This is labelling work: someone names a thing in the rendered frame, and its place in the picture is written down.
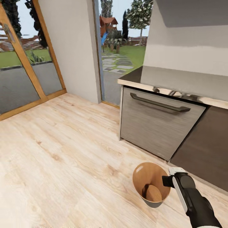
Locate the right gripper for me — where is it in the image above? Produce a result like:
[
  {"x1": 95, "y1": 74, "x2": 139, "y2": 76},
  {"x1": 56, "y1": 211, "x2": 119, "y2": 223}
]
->
[{"x1": 162, "y1": 175, "x2": 175, "y2": 188}]

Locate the trash can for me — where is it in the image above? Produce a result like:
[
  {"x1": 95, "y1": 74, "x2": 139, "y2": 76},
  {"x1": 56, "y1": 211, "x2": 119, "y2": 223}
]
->
[{"x1": 132, "y1": 162, "x2": 171, "y2": 208}]

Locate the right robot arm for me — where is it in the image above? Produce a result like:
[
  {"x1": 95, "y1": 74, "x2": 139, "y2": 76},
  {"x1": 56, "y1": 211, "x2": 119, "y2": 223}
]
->
[{"x1": 162, "y1": 167, "x2": 223, "y2": 228}]

